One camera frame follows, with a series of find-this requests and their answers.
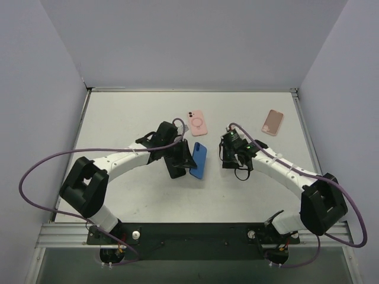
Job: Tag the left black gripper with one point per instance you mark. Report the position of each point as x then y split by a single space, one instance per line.
180 155

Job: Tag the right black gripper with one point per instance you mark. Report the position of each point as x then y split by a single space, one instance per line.
230 161

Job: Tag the pink phone case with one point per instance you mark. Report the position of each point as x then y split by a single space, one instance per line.
197 123
272 122

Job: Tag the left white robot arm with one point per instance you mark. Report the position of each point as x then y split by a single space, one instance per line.
85 186

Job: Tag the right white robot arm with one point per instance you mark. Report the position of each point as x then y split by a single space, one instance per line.
321 202

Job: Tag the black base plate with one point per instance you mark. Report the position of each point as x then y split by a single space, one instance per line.
250 242

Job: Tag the aluminium frame rail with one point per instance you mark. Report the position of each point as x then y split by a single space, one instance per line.
74 235

